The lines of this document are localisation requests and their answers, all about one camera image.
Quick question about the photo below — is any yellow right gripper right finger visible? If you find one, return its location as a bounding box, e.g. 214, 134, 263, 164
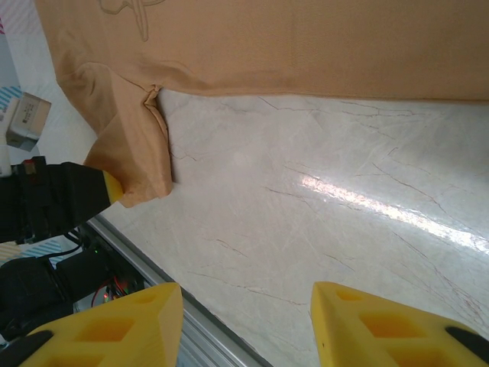
309, 281, 489, 367

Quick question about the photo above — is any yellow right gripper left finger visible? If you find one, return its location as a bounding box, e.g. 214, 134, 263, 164
0, 282, 183, 367

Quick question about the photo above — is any tan t-shirt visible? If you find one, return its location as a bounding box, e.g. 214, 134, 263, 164
34, 0, 489, 209

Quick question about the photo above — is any small electronics board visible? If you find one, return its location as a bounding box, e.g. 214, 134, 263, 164
91, 278, 134, 307

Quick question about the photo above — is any small cardboard box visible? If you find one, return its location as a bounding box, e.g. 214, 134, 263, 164
5, 91, 53, 152

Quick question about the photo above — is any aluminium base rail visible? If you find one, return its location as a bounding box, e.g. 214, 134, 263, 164
86, 213, 270, 367

